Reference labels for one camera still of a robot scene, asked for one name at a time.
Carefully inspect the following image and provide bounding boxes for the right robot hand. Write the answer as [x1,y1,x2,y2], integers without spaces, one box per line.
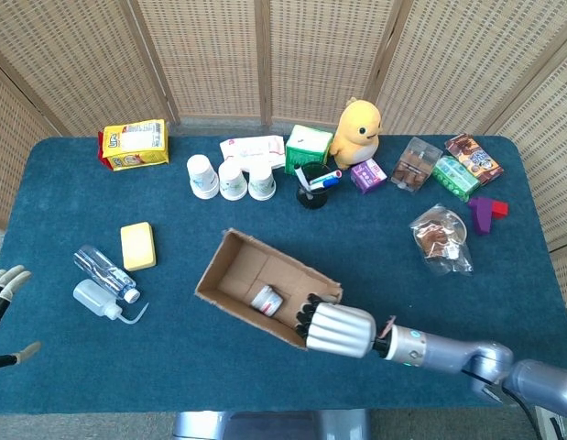
[294,292,376,359]

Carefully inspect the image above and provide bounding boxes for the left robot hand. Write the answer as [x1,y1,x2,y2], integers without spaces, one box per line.
[0,264,42,371]

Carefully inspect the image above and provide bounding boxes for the clear plastic water bottle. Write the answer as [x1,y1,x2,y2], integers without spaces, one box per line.
[73,244,141,303]

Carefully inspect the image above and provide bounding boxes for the brown cardboard box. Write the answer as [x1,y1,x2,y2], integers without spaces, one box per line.
[194,227,344,351]

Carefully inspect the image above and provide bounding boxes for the yellow sponge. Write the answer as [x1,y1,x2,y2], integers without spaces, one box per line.
[120,221,158,272]

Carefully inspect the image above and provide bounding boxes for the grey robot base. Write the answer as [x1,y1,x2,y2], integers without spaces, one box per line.
[172,409,371,440]

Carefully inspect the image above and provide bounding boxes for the small purple box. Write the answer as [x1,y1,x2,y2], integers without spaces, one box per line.
[350,159,388,195]

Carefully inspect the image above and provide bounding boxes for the clear package brown cups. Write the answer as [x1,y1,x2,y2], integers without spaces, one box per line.
[390,137,443,193]

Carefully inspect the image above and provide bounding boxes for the green tissue box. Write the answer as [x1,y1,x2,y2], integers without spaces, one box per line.
[284,124,334,177]

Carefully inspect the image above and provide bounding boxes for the brown snack packet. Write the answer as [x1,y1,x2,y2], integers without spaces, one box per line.
[444,133,505,185]

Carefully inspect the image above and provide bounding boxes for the small white jar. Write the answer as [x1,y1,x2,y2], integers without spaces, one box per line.
[250,284,284,316]

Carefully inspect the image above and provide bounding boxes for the white squeeze wash bottle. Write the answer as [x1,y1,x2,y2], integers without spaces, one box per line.
[72,279,150,326]

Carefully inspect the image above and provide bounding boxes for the clear bag of bread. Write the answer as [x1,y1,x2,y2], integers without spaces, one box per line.
[409,203,474,276]

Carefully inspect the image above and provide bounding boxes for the black mesh pen holder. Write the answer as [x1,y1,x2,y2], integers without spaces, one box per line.
[295,160,334,211]

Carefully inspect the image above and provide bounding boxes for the white marker red cap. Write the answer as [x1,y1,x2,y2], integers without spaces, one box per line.
[309,169,343,187]

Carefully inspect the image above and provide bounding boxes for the white marker black cap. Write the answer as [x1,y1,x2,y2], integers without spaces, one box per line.
[293,165,311,193]

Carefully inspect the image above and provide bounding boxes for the blue table mat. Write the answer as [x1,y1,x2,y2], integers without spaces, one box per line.
[0,134,563,416]

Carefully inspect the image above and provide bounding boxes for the purple block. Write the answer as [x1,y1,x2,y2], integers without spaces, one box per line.
[468,196,495,237]

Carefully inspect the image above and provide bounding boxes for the green snack pack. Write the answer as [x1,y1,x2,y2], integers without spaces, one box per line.
[431,155,481,203]

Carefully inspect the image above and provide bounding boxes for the yellow plush duck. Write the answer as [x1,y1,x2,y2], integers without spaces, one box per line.
[329,96,383,171]

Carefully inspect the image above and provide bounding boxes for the yellow snack bag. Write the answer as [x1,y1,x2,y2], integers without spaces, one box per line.
[97,118,170,172]

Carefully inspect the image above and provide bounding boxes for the white tissue pack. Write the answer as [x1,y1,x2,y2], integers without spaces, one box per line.
[219,135,287,171]

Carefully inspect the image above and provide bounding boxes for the woven folding screen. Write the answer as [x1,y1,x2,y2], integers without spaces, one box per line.
[0,0,567,276]

